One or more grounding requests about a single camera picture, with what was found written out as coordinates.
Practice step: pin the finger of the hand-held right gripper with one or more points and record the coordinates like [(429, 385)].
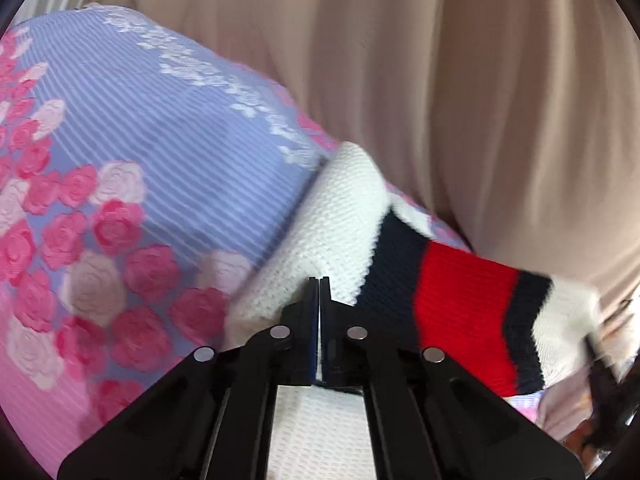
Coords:
[(607, 390)]

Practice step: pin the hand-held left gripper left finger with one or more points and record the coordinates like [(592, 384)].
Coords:
[(299, 340)]

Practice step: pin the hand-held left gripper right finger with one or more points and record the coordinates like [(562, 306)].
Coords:
[(334, 340)]

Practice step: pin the white knit sweater striped sleeves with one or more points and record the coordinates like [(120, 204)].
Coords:
[(340, 210)]

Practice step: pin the pink blue floral bedsheet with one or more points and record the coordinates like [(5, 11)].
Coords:
[(150, 135)]

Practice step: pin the beige curtain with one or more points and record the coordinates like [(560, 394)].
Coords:
[(450, 85)]

